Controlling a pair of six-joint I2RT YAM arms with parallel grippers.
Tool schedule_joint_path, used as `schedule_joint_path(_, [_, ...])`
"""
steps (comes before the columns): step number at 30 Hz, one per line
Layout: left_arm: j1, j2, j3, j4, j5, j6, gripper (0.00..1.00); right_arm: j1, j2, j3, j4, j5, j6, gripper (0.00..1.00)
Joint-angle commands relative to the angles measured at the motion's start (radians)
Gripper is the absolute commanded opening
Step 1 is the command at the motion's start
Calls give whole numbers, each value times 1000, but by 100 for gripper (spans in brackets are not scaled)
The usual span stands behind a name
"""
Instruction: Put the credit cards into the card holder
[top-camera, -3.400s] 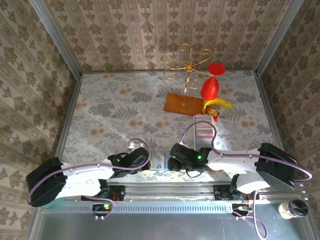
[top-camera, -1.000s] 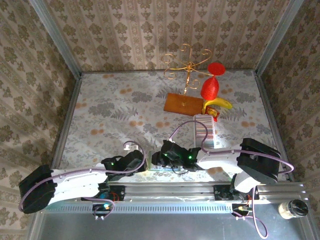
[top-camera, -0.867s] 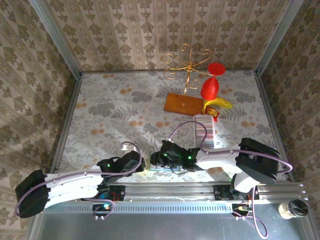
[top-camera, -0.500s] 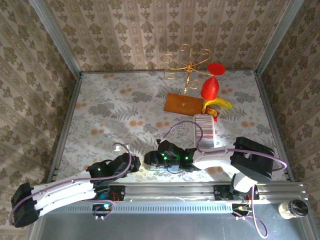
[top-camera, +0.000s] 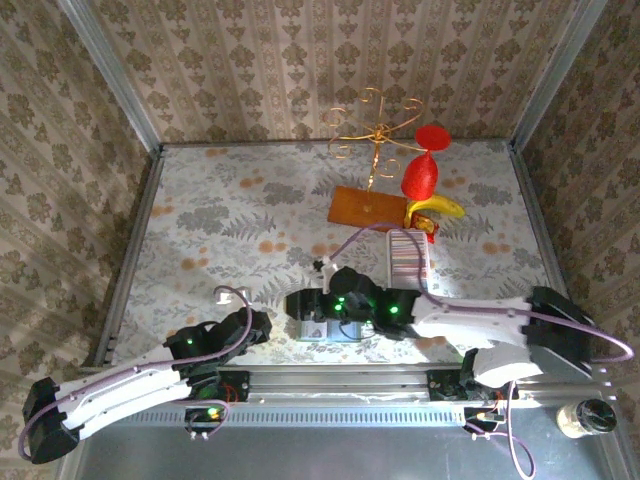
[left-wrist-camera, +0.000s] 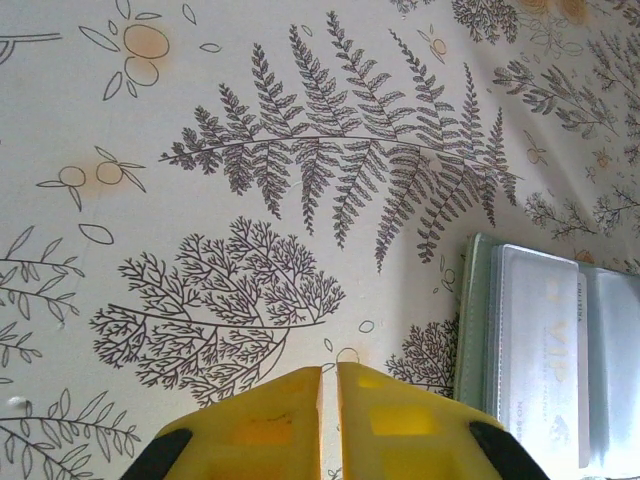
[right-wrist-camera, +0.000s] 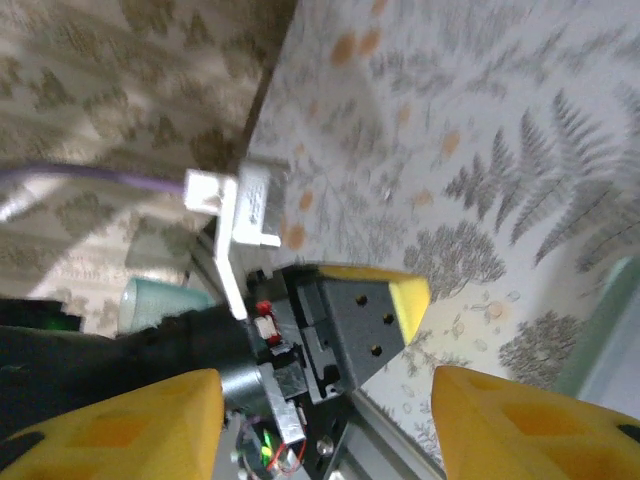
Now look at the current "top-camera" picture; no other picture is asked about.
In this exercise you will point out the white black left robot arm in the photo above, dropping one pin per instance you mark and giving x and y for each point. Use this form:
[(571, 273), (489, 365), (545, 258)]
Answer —
[(125, 387)]

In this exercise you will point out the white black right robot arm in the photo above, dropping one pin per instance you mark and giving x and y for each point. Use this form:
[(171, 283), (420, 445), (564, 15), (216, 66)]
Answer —
[(465, 320)]

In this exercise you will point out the small black controller board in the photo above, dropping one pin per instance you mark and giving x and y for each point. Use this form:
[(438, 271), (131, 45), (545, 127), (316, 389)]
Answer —
[(200, 414), (480, 416)]

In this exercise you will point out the red gold candy wrapper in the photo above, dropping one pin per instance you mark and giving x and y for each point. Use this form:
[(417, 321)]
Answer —
[(425, 227)]

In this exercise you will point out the yellow banana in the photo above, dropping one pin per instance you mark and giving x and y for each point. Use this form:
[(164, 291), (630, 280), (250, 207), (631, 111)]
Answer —
[(442, 205)]

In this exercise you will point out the floral table cloth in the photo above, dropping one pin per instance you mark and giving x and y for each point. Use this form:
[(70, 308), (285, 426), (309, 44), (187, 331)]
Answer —
[(225, 200)]

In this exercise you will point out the red goblet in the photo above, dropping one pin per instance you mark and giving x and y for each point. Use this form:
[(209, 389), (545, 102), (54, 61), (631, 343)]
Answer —
[(420, 177)]

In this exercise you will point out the glass jar black lid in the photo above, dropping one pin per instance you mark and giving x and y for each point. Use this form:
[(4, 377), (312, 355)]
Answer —
[(595, 416)]

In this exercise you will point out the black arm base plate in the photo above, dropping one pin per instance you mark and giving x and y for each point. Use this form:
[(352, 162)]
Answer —
[(237, 385), (442, 385)]

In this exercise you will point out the aluminium extrusion mounting rail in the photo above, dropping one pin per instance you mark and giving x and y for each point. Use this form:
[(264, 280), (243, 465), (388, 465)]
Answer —
[(340, 382)]

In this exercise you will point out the aluminium table edge rail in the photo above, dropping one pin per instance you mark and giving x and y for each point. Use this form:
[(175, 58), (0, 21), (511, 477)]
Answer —
[(546, 250), (131, 250)]

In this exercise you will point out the grey metal base plate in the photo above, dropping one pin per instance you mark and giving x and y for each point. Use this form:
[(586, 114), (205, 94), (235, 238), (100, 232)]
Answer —
[(325, 452)]

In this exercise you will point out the aluminium frame post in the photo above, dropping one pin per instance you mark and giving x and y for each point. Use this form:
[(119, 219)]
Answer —
[(552, 75), (124, 95)]

